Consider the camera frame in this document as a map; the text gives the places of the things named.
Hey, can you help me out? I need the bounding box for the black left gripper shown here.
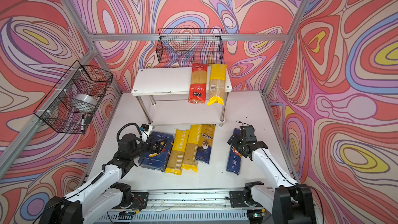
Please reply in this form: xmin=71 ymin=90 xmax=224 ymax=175
xmin=128 ymin=134 xmax=167 ymax=161

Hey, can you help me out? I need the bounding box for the blue Barilla spaghetti box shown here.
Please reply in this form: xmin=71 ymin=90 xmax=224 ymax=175
xmin=226 ymin=128 xmax=241 ymax=175

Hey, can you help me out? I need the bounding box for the dark blue spaghetti bag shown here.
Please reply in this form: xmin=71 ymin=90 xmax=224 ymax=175
xmin=195 ymin=124 xmax=216 ymax=164

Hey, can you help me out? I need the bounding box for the yellow pastatime spaghetti bag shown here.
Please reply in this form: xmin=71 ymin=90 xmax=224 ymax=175
xmin=181 ymin=124 xmax=203 ymax=172
xmin=165 ymin=130 xmax=190 ymax=175

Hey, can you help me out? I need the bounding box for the red spaghetti bag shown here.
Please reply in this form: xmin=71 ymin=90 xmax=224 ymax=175
xmin=188 ymin=63 xmax=208 ymax=104

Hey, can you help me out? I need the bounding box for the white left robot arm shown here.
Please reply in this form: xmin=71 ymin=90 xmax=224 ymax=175
xmin=36 ymin=122 xmax=167 ymax=224

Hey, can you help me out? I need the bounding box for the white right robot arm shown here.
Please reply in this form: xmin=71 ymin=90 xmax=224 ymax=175
xmin=227 ymin=124 xmax=317 ymax=224

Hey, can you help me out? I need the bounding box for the white two-tier shelf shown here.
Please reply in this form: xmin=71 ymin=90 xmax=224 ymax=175
xmin=131 ymin=67 xmax=226 ymax=126

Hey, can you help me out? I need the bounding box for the blue Barilla rigatoni box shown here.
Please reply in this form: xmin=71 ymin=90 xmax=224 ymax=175
xmin=138 ymin=132 xmax=174 ymax=172

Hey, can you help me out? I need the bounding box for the silver tape roll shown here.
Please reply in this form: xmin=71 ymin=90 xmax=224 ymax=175
xmin=72 ymin=93 xmax=97 ymax=113

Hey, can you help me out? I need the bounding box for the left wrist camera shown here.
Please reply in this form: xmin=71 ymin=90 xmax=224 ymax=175
xmin=140 ymin=124 xmax=153 ymax=142

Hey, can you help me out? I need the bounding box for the black wire basket left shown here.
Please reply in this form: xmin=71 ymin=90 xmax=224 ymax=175
xmin=34 ymin=61 xmax=113 ymax=134

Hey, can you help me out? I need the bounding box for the black wire basket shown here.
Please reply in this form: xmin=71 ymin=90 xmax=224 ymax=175
xmin=34 ymin=61 xmax=113 ymax=134
xmin=156 ymin=28 xmax=224 ymax=67

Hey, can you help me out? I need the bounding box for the black wire basket back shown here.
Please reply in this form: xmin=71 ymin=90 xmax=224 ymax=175
xmin=156 ymin=28 xmax=224 ymax=67

